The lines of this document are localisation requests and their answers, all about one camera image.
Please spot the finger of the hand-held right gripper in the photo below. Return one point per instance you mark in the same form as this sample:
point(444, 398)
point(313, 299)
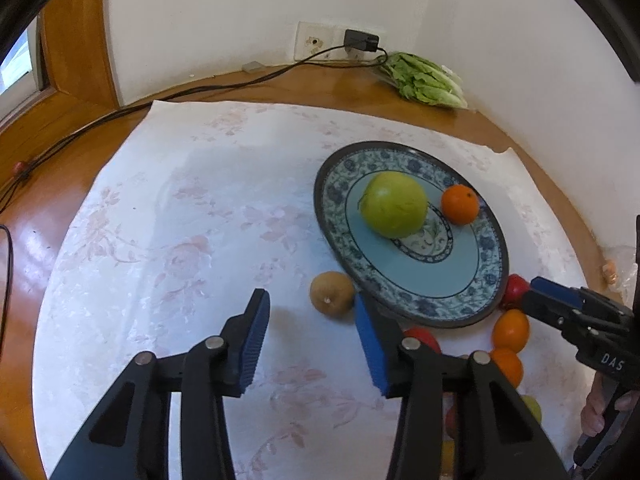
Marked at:
point(552, 290)
point(547, 312)

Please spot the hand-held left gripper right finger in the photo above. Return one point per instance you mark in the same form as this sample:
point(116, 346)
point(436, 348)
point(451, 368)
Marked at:
point(372, 345)

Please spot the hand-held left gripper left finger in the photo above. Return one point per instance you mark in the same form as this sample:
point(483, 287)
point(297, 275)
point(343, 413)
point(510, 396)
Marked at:
point(252, 340)

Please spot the red apple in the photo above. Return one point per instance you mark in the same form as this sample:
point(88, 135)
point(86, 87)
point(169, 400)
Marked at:
point(450, 421)
point(515, 290)
point(424, 337)

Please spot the orange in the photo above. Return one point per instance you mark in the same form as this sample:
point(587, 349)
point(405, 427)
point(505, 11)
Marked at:
point(460, 204)
point(511, 331)
point(507, 366)

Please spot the brown kiwi fruit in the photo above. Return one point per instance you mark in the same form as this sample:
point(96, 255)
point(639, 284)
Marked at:
point(331, 299)

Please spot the green apple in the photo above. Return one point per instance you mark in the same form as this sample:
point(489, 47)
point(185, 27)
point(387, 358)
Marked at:
point(532, 407)
point(392, 204)

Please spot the blue floral ceramic plate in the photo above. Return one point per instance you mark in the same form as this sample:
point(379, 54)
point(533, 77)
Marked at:
point(440, 270)

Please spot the small yellow pear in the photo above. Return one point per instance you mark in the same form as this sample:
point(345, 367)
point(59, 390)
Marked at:
point(446, 456)

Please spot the person's right hand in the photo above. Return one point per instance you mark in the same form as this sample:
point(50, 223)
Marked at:
point(592, 412)

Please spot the small orange object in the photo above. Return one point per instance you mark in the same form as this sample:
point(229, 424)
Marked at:
point(609, 271)

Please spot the clear plastic bag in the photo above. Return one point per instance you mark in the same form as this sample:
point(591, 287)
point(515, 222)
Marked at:
point(626, 265)

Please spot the white floral tablecloth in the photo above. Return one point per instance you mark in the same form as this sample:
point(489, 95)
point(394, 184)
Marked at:
point(175, 210)

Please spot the bagged romaine lettuce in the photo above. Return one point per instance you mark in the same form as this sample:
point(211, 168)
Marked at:
point(425, 80)

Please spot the black charger plug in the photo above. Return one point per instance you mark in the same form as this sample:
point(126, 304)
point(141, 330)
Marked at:
point(360, 40)

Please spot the white coaxial wall socket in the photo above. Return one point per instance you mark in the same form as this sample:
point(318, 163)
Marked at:
point(314, 40)

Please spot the wooden window frame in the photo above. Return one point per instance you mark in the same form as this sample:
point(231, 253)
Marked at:
point(75, 50)

